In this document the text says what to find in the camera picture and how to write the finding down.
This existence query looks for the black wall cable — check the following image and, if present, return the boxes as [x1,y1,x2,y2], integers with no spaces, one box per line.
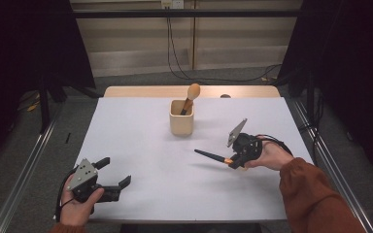
[166,17,283,83]

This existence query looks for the black metal stand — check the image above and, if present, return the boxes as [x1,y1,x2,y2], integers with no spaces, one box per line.
[38,77,51,134]
[305,69,317,124]

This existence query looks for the right hand-held gripper cable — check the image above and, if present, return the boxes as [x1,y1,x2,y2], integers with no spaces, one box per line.
[255,133,294,157]

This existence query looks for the black horizontal bar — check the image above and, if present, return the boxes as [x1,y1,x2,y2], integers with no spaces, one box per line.
[72,9,303,19]

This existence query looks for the person's left hand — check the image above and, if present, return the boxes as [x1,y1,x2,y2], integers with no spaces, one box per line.
[59,183,105,227]

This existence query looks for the light wooden table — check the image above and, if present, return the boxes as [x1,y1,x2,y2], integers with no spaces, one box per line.
[103,84,281,99]

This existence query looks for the left hand-held gripper cable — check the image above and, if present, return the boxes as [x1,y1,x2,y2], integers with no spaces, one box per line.
[54,165,80,223]

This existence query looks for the aluminium floor rail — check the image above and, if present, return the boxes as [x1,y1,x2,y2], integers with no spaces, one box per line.
[290,98,373,233]
[0,106,63,233]

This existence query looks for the small black makeup brush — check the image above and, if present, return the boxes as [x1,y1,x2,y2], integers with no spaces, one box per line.
[193,149,235,166]

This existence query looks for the large black makeup brush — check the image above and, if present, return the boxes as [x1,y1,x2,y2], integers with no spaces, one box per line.
[180,83,202,117]

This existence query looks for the yellow floor object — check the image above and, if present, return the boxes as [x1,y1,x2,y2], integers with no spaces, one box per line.
[26,93,42,113]

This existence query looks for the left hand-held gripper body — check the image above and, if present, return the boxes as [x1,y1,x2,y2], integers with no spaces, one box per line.
[67,157,122,205]

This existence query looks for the white wall socket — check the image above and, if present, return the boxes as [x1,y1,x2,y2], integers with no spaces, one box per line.
[160,0,185,10]

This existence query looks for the person's right hand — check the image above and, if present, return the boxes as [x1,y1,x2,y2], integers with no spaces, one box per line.
[243,135,295,172]

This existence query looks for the hand-held gripper cable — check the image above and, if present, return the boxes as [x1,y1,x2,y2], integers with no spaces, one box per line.
[255,133,294,157]
[54,165,80,223]

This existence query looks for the black curtain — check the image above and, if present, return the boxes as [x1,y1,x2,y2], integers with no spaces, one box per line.
[276,0,373,186]
[0,0,97,174]

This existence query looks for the beige square cup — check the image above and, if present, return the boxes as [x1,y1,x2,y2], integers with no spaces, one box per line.
[169,99,195,136]

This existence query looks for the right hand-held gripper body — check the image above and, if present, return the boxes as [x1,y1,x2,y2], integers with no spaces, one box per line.
[226,118,263,163]

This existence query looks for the white table sheet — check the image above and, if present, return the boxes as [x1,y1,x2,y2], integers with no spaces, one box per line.
[55,96,315,223]

